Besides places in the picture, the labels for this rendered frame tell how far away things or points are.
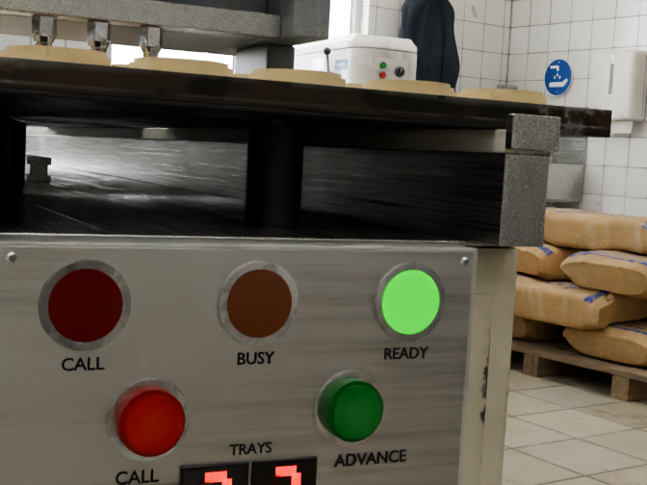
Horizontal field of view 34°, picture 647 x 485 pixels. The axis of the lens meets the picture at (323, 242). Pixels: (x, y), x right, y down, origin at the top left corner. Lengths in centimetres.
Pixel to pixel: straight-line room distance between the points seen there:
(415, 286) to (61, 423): 18
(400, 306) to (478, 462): 12
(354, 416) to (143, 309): 12
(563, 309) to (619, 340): 25
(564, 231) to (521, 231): 408
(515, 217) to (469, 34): 538
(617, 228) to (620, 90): 111
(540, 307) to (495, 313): 385
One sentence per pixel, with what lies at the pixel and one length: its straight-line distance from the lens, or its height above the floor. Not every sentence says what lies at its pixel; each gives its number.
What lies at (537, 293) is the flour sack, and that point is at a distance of 444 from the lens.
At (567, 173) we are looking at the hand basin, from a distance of 556.
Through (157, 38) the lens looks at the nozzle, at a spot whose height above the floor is 101.
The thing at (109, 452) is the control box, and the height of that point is 75.
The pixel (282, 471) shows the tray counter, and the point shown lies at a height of 73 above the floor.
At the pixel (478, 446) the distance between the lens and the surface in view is 60.
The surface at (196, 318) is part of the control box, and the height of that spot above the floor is 81.
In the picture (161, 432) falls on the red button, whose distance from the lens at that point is 47.
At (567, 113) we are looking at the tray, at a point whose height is 91.
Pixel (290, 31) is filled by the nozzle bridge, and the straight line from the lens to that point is 128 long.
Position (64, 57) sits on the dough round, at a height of 92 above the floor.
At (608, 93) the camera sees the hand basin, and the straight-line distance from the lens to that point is 545.
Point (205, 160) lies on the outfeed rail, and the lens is 98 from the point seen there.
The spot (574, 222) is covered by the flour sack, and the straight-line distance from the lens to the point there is 460.
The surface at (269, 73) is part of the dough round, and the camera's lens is 52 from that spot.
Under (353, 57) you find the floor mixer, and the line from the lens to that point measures 440.
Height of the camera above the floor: 88
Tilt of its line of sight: 5 degrees down
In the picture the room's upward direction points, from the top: 3 degrees clockwise
